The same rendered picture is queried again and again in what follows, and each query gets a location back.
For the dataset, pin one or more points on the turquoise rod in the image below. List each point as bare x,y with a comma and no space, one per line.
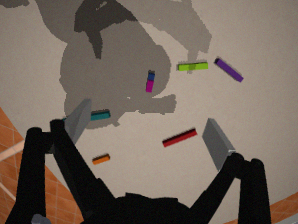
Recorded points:
100,115

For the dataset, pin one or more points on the orange rod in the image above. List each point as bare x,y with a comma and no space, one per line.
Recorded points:
101,159

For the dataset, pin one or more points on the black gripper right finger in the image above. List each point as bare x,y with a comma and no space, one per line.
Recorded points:
254,205

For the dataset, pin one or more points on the purple rod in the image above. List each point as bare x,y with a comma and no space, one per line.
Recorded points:
229,70

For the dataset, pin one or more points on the lime green rod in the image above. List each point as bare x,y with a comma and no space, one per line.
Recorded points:
192,66

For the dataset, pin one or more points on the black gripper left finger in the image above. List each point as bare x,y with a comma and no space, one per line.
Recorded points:
86,189

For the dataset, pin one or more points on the small magenta block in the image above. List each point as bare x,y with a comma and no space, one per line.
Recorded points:
149,86

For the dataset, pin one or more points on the red rod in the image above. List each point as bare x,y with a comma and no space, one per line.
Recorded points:
179,137

